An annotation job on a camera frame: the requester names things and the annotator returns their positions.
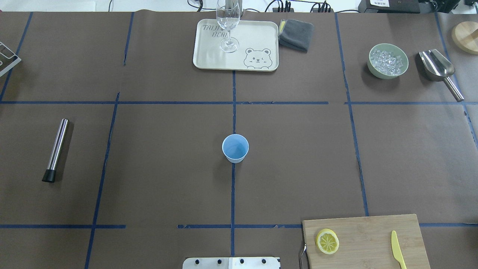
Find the halved lemon slice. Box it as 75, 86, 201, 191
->
315, 228, 339, 255

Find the folded grey cloth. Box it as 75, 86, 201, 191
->
278, 19, 314, 52

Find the white wire cup rack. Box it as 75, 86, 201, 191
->
0, 42, 22, 76

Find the cream bear serving tray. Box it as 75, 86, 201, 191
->
193, 19, 279, 72

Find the yellow plastic knife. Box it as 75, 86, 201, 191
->
391, 230, 407, 269

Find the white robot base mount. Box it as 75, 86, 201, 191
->
182, 257, 281, 269

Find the steel ice scoop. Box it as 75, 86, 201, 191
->
418, 49, 464, 102

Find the bamboo cutting board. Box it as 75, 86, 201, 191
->
302, 214, 430, 269

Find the steel muddler black tip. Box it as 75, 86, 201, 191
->
42, 118, 69, 183

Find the clear wine glass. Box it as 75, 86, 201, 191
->
216, 0, 241, 53

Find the green bowl of ice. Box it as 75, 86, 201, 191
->
367, 44, 409, 79

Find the light blue plastic cup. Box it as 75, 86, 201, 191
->
221, 133, 249, 164

